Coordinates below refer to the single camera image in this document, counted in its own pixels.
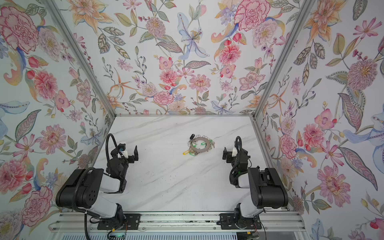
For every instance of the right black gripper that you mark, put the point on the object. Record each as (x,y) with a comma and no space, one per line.
(229,156)

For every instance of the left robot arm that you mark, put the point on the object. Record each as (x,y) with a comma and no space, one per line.
(82,191)

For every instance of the round metal key organizer disc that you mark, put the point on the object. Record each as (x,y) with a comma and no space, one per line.
(200,144)

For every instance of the aluminium mounting rail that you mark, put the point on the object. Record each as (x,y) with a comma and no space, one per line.
(150,222)

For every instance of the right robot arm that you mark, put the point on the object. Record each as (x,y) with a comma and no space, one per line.
(265,187)

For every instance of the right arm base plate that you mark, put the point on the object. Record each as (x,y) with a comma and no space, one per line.
(233,222)

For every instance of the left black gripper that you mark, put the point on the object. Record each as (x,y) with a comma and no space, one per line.
(130,159)

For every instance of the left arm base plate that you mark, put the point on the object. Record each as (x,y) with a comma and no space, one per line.
(127,222)

